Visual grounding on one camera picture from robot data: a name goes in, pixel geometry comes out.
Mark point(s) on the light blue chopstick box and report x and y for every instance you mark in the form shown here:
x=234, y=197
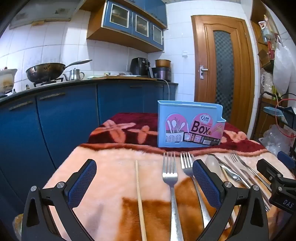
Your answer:
x=185, y=120

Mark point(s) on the brown pot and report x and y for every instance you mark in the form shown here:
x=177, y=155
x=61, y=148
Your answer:
x=163, y=63

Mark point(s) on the clear plastic bag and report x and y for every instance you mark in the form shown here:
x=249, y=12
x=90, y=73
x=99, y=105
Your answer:
x=274, y=139

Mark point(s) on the white plastic bag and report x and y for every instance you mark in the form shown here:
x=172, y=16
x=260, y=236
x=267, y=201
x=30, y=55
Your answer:
x=282, y=67

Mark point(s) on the steel table knife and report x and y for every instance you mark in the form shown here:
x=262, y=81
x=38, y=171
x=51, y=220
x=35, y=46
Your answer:
x=232, y=173

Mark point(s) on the blue wall cabinet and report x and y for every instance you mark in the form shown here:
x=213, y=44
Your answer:
x=129, y=25

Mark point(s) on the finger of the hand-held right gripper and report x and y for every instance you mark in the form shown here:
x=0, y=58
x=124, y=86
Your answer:
x=266, y=169
x=286, y=159

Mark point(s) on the red and pink floral blanket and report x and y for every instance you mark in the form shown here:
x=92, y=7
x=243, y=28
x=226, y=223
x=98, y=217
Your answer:
x=111, y=185

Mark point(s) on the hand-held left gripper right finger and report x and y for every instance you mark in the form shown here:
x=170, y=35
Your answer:
x=205, y=183

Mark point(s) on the wooden door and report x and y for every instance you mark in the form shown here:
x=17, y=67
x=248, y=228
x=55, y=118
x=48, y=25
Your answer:
x=240, y=76

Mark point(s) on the black metal rack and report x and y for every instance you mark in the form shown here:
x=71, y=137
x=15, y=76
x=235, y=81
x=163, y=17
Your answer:
x=266, y=95

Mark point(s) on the range hood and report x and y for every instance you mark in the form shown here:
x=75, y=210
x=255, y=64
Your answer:
x=44, y=14

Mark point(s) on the grey spoon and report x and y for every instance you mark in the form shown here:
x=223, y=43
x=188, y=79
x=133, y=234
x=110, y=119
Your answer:
x=213, y=165

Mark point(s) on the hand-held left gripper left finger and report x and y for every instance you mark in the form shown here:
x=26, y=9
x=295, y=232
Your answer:
x=83, y=183

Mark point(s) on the steel fork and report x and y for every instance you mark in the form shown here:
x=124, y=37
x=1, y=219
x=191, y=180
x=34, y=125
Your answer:
x=170, y=176
x=187, y=168
x=238, y=161

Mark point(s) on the gas stove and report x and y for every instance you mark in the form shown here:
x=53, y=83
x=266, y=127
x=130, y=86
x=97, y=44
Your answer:
x=53, y=81

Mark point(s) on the white wall switch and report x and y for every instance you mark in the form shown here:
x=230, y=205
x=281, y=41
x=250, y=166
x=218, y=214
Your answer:
x=184, y=54

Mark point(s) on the black wok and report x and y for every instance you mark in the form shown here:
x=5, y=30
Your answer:
x=45, y=73

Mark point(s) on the wooden chopstick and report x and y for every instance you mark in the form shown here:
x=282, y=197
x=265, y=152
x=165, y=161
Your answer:
x=140, y=201

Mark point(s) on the black air fryer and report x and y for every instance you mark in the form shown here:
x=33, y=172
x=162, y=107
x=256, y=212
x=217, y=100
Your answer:
x=140, y=67

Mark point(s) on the purple rice cooker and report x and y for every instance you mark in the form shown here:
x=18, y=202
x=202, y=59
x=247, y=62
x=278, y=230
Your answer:
x=163, y=74

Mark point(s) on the steel kettle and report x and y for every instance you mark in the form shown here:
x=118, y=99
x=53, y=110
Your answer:
x=75, y=74

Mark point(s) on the blue base cabinets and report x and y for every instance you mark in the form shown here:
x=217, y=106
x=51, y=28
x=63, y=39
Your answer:
x=67, y=120

